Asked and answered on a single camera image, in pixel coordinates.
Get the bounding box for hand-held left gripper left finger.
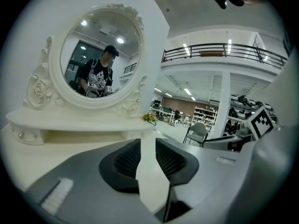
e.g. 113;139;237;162
24;138;162;224

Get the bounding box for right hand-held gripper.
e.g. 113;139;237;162
244;105;276;141

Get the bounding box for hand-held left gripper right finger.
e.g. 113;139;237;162
153;138;255;224

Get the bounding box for white dressing table drawer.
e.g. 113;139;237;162
127;125;155;140
9;123;45;146

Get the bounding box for white dressing table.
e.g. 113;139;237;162
0;106;175;217

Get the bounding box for rack of black gear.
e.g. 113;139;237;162
223;93;278;136

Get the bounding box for grey chair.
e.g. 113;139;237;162
183;122;209;147

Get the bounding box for white storage shelf rack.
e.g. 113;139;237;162
192;105;219;128

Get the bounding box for white office desks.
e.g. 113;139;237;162
150;99;191;127

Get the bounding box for orange flower bunch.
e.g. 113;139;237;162
142;112;157;126

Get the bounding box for black balcony railing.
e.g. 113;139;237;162
161;42;288;69

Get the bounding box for white ornate oval mirror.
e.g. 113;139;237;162
23;3;149;118

